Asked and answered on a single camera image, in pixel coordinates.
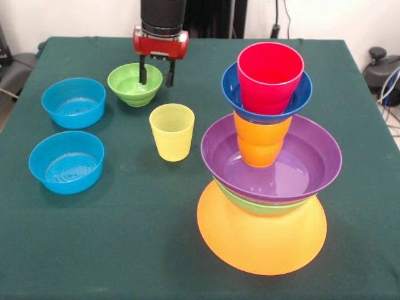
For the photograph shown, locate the dark green tablecloth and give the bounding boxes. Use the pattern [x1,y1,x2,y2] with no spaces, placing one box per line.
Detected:
[0,36,400,300]

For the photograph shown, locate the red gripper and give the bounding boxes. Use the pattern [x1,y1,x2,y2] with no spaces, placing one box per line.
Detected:
[132,24,190,88]

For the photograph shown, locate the red cup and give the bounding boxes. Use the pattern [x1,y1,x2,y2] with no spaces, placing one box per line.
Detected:
[236,42,306,116]

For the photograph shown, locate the yellow cup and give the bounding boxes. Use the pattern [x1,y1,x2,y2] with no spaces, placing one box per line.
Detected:
[148,103,196,163]

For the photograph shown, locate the large green bowl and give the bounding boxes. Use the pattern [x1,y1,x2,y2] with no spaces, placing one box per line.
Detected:
[212,176,319,216]

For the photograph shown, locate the purple bowl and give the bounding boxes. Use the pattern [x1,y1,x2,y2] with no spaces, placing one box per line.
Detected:
[200,112,343,203]

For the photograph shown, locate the orange cup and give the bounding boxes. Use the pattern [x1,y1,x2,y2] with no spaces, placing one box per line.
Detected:
[233,109,294,169]

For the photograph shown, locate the dark blue bowl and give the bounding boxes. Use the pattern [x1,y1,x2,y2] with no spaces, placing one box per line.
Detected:
[221,61,314,124]

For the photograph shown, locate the bundle of floor cables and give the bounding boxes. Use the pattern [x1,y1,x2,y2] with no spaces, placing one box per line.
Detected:
[376,68,400,138]

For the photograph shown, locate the small green bowl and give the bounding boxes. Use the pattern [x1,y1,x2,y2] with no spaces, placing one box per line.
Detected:
[107,62,164,108]

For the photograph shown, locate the light blue bowl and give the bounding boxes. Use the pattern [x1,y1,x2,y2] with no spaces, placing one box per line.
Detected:
[28,131,105,195]
[41,77,107,130]

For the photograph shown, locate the large orange bowl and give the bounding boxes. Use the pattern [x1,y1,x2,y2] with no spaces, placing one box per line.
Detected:
[196,180,328,276]

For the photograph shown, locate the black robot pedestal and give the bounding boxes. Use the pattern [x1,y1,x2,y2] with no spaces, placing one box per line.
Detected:
[149,0,248,39]

